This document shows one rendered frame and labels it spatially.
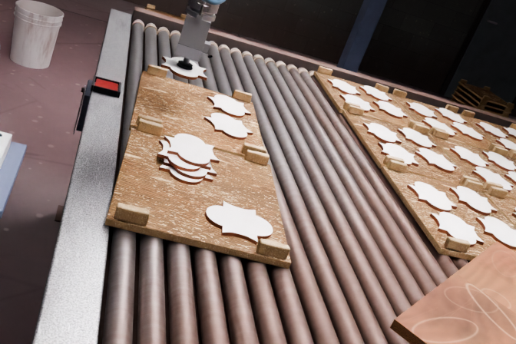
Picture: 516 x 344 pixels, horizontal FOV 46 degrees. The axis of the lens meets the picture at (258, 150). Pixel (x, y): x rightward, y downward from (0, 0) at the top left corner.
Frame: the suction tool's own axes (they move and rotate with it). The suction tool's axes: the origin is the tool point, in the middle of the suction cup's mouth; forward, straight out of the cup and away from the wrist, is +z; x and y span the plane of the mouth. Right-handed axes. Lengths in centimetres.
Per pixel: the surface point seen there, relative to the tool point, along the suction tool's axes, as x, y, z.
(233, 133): -17.3, -4.7, 10.4
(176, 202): -7.2, -46.6, 11.2
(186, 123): -4.7, -6.0, 11.2
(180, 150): -5.2, -30.0, 7.8
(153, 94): 5.9, 6.4, 11.2
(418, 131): -86, 53, 11
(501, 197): -104, 13, 11
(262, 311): -26, -69, 13
